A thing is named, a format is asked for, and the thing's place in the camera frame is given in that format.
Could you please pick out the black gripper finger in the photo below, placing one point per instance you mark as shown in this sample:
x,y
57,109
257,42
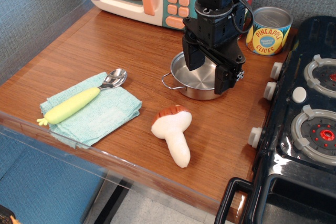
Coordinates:
x,y
224,78
194,58

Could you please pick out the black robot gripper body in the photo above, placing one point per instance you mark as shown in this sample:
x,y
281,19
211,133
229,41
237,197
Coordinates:
x,y
216,31

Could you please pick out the plush white brown mushroom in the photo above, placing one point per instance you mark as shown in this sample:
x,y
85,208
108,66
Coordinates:
x,y
169,124

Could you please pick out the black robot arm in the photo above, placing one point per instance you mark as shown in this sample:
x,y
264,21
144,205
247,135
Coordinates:
x,y
213,35

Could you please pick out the small steel pot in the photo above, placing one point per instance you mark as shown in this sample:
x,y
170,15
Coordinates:
x,y
196,84

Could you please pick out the tomato sauce can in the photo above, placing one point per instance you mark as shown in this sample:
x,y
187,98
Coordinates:
x,y
248,18

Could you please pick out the pineapple slices can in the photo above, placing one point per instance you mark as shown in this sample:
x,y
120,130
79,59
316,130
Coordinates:
x,y
268,35

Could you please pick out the light blue folded cloth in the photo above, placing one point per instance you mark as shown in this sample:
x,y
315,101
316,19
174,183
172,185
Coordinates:
x,y
104,114

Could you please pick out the black toy stove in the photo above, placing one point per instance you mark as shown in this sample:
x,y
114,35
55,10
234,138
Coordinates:
x,y
294,168

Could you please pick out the clear acrylic barrier panel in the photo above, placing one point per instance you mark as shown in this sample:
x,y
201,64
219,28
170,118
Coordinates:
x,y
43,181

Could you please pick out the spoon with yellow handle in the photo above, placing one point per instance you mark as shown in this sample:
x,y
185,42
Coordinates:
x,y
74,104

